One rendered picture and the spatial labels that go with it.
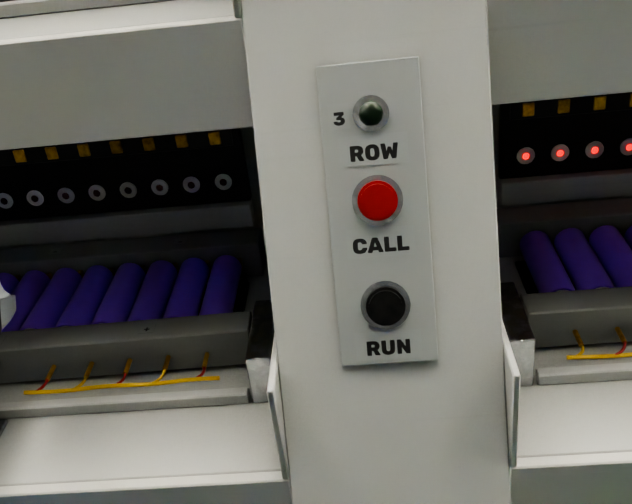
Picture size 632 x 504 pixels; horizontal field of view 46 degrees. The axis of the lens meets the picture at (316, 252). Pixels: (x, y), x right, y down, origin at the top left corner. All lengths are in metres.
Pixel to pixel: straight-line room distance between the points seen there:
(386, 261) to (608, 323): 0.14
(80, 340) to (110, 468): 0.08
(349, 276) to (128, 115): 0.11
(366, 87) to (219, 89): 0.06
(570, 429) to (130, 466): 0.20
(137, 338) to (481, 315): 0.18
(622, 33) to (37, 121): 0.24
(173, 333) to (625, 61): 0.25
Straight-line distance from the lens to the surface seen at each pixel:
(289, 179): 0.30
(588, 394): 0.37
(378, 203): 0.29
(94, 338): 0.40
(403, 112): 0.29
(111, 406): 0.39
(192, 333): 0.39
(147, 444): 0.37
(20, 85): 0.33
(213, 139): 0.46
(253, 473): 0.34
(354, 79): 0.29
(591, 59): 0.32
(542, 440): 0.35
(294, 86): 0.30
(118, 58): 0.32
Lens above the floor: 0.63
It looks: 9 degrees down
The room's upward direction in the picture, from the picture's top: 5 degrees counter-clockwise
